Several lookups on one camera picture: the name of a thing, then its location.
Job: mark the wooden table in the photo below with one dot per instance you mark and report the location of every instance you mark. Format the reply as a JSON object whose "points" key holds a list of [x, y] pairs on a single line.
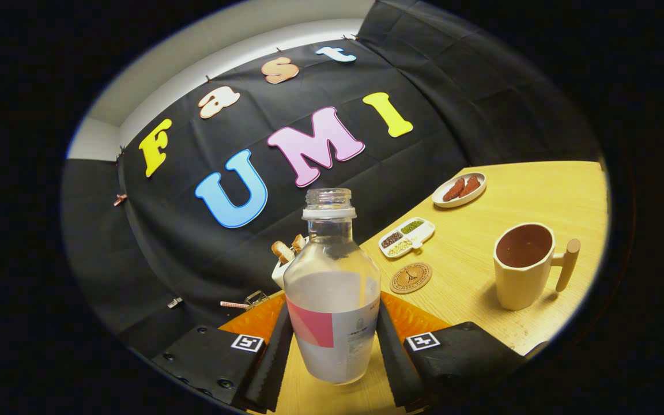
{"points": [[482, 271]]}

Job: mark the white divided dish of beans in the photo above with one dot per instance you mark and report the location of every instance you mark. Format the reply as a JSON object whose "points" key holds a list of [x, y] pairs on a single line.
{"points": [[407, 236]]}

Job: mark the round brown coaster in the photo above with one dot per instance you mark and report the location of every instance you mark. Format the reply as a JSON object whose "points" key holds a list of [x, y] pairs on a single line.
{"points": [[411, 278]]}

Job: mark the red clip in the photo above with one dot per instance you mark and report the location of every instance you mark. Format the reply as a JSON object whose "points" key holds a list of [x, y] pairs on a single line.
{"points": [[120, 200]]}

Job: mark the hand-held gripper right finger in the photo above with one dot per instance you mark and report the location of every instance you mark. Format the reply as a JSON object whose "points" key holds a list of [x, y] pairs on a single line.
{"points": [[395, 363]]}

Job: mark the white round plate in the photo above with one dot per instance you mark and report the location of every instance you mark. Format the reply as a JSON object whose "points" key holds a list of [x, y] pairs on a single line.
{"points": [[476, 190]]}

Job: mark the silver clip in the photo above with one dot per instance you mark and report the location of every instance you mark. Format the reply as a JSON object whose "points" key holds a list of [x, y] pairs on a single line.
{"points": [[175, 302]]}

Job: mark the toast slice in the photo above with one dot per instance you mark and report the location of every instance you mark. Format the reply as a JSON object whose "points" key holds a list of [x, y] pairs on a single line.
{"points": [[298, 242], [282, 252]]}

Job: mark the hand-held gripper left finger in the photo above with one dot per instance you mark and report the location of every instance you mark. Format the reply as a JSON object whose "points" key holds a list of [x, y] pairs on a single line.
{"points": [[274, 369]]}

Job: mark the red sausage piece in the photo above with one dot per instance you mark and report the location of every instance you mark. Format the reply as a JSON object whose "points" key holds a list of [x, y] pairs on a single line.
{"points": [[454, 189], [470, 185]]}

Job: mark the clear juice bottle white label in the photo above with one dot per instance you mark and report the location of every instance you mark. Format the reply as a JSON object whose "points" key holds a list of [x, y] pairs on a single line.
{"points": [[332, 300]]}

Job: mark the black backdrop cloth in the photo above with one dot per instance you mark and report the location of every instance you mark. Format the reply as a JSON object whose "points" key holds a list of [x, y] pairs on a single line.
{"points": [[193, 259]]}

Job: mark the white toaster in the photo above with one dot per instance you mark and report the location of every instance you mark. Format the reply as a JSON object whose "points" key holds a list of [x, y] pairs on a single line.
{"points": [[279, 275]]}

